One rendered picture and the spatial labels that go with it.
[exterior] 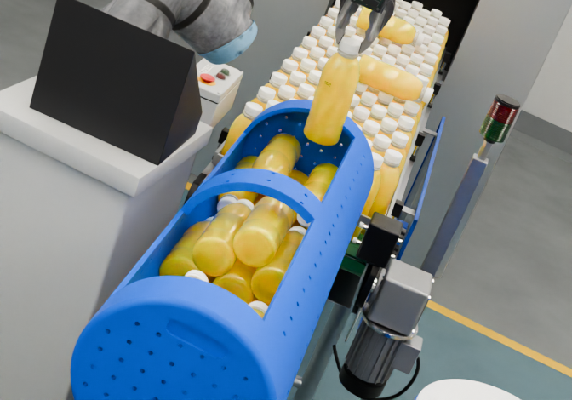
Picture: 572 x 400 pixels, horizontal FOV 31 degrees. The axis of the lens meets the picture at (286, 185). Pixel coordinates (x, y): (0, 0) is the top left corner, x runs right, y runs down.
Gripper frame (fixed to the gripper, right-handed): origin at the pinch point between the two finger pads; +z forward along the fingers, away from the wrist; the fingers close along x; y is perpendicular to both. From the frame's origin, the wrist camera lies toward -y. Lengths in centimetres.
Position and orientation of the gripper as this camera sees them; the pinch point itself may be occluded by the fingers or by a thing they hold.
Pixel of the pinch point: (351, 41)
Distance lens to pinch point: 194.4
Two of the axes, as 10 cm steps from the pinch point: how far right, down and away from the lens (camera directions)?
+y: -2.2, 3.6, -9.1
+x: 9.1, 4.0, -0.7
